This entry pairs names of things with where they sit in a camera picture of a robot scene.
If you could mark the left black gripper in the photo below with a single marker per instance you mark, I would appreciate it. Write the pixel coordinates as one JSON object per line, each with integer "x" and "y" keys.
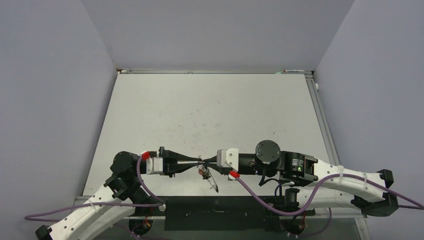
{"x": 170, "y": 163}

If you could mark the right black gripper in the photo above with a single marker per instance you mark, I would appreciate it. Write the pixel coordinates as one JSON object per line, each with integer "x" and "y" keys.
{"x": 220, "y": 169}

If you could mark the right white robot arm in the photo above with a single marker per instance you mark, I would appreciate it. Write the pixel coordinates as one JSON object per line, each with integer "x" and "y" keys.
{"x": 306, "y": 183}

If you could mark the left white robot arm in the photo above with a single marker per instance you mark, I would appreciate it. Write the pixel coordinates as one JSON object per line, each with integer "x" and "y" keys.
{"x": 121, "y": 194}

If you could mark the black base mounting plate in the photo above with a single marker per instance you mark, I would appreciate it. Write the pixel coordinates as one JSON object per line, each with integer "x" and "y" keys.
{"x": 214, "y": 213}

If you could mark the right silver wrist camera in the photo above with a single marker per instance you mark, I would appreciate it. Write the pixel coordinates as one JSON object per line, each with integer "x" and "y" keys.
{"x": 228, "y": 158}

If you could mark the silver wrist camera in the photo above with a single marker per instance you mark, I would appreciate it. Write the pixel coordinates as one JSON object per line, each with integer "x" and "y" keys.
{"x": 154, "y": 165}
{"x": 228, "y": 158}

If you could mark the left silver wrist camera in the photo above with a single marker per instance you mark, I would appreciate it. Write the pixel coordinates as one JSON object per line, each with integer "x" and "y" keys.
{"x": 154, "y": 165}

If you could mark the aluminium frame rail back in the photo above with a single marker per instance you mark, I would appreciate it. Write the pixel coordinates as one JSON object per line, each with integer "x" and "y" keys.
{"x": 249, "y": 71}

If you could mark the aluminium frame rail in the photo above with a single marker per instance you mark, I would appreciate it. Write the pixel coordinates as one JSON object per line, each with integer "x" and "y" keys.
{"x": 322, "y": 121}
{"x": 249, "y": 71}

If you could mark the aluminium frame rail right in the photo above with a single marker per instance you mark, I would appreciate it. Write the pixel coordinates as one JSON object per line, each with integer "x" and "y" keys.
{"x": 322, "y": 121}

